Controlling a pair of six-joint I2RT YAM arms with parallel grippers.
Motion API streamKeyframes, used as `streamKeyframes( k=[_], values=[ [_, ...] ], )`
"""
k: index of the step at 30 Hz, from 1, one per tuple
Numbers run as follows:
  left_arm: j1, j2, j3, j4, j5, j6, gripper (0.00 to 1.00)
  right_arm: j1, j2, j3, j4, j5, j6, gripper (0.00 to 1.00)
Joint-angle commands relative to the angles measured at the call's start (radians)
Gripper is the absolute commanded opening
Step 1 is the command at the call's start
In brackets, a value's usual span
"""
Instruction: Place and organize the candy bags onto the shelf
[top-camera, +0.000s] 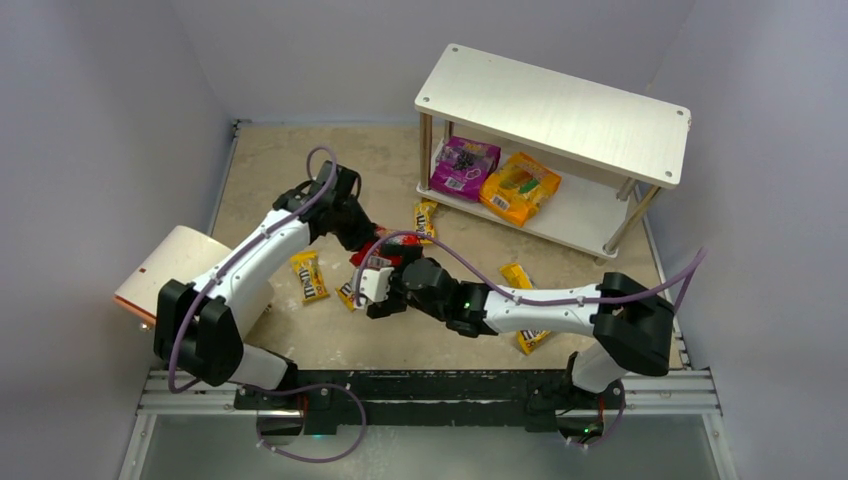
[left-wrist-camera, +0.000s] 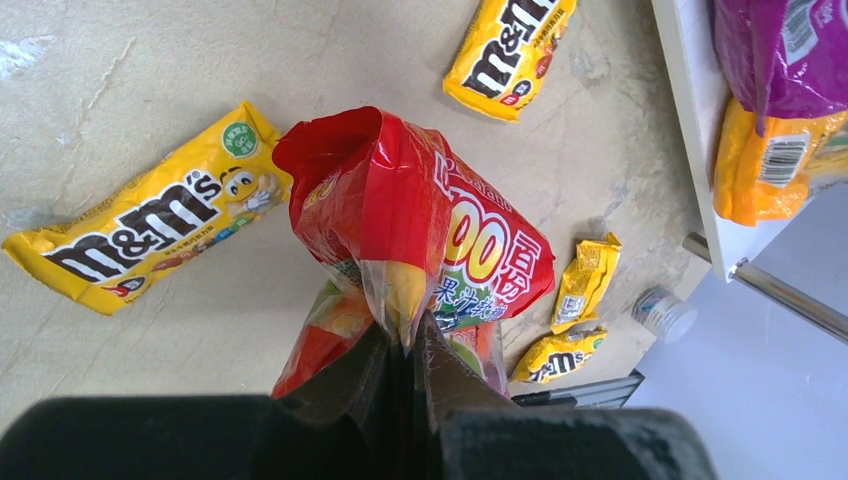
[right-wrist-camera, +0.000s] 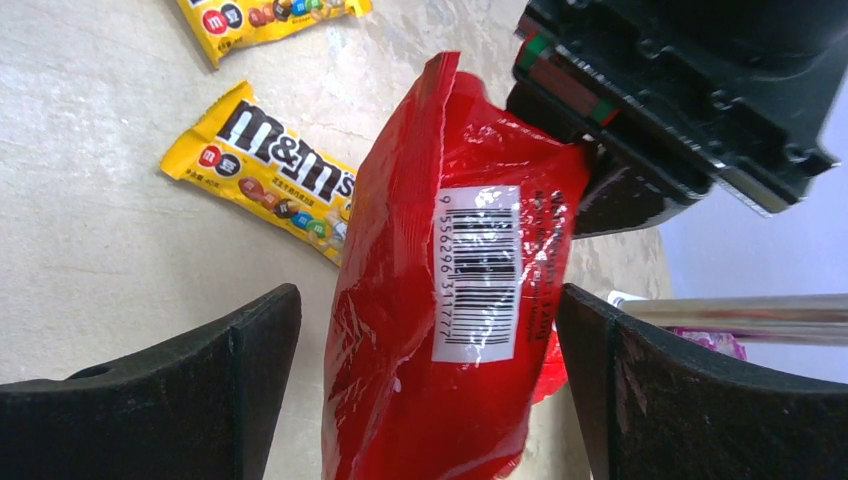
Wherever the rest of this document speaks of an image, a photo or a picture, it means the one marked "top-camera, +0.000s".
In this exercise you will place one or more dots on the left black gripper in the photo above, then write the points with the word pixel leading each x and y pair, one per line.
pixel 370 242

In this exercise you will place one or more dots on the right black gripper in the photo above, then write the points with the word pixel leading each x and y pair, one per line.
pixel 395 291

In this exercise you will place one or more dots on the red candy bag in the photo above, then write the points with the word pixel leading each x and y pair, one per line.
pixel 392 253

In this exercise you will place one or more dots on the yellow m&m bag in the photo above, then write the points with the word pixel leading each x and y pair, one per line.
pixel 516 276
pixel 530 340
pixel 348 296
pixel 306 266
pixel 423 216

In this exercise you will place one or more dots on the purple candy bag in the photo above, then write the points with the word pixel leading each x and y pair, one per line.
pixel 462 167

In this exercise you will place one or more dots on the orange candy bag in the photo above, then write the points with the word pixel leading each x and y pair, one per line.
pixel 517 190

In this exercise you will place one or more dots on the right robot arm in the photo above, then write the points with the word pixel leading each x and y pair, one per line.
pixel 631 325

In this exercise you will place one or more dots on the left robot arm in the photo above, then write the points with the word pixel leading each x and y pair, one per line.
pixel 201 324

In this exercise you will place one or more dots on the white two-tier shelf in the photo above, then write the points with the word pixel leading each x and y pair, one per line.
pixel 615 151

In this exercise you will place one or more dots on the yellow m&m bag flipped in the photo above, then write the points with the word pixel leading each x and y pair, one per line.
pixel 516 276

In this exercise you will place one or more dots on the white cylinder roll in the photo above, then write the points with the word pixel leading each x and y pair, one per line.
pixel 185 255

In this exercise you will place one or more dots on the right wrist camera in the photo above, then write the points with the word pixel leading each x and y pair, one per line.
pixel 373 286

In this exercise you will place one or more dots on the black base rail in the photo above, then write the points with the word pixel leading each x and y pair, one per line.
pixel 538 401

